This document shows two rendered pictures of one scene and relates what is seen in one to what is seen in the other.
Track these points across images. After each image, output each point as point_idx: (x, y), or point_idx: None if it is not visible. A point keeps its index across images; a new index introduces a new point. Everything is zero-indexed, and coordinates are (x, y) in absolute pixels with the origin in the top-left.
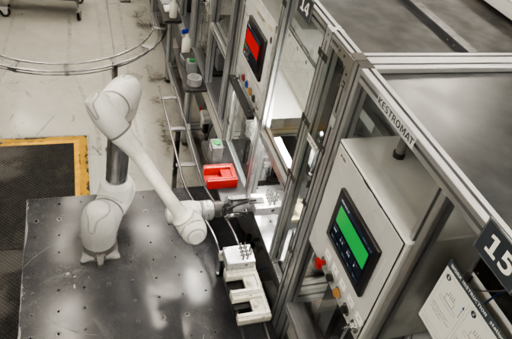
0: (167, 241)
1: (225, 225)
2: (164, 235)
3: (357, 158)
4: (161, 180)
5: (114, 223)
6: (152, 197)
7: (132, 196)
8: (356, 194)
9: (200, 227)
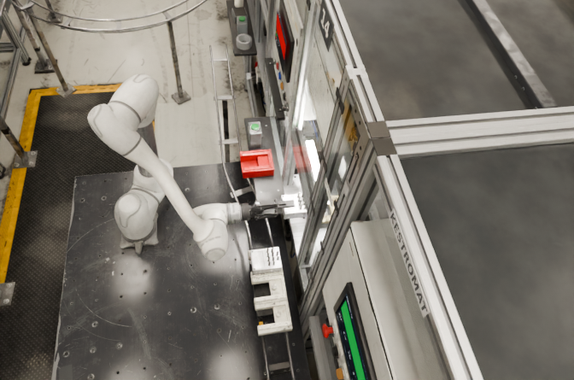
0: None
1: None
2: None
3: (366, 260)
4: (178, 195)
5: (147, 216)
6: (195, 174)
7: None
8: (361, 303)
9: (219, 245)
